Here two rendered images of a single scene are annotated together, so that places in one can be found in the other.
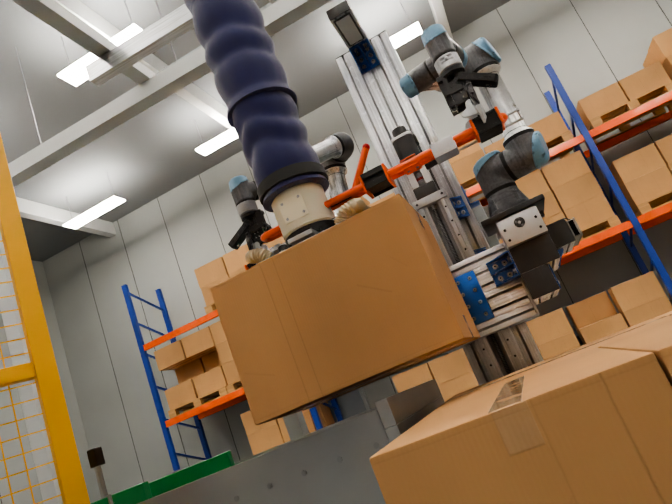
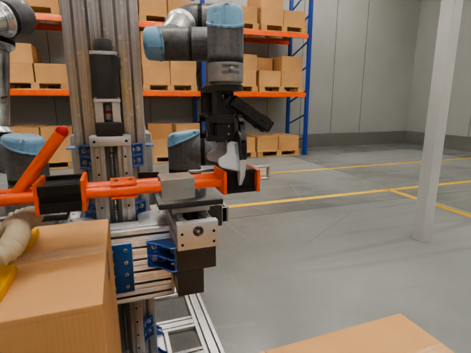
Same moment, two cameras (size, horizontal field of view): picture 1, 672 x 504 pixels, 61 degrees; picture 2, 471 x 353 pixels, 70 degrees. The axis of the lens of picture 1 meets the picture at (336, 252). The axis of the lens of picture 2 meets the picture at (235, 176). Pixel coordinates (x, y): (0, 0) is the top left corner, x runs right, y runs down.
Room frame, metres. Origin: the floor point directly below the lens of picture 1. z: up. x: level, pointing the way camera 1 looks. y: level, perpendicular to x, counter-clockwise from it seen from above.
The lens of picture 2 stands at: (0.91, -0.12, 1.37)
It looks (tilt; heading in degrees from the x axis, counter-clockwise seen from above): 13 degrees down; 326
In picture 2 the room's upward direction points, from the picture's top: straight up
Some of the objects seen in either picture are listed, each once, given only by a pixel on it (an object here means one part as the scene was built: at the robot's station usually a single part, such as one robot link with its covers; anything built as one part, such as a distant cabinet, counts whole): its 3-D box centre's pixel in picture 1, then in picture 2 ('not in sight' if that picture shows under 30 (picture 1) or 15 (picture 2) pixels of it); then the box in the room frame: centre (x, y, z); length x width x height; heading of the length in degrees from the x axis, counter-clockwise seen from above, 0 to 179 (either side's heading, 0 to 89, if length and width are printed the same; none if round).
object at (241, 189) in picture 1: (242, 191); not in sight; (1.99, 0.24, 1.50); 0.09 x 0.08 x 0.11; 127
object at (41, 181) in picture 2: (377, 181); (63, 192); (1.61, -0.19, 1.20); 0.10 x 0.08 x 0.06; 166
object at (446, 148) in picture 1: (444, 149); (175, 185); (1.56, -0.40, 1.19); 0.07 x 0.07 x 0.04; 76
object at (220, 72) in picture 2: (449, 65); (226, 75); (1.53, -0.51, 1.42); 0.08 x 0.08 x 0.05
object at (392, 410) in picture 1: (415, 398); not in sight; (1.64, -0.05, 0.58); 0.70 x 0.03 x 0.06; 166
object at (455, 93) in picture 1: (458, 90); (222, 113); (1.53, -0.51, 1.34); 0.09 x 0.08 x 0.12; 76
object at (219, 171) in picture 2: (487, 125); (236, 178); (1.52, -0.53, 1.20); 0.08 x 0.07 x 0.05; 76
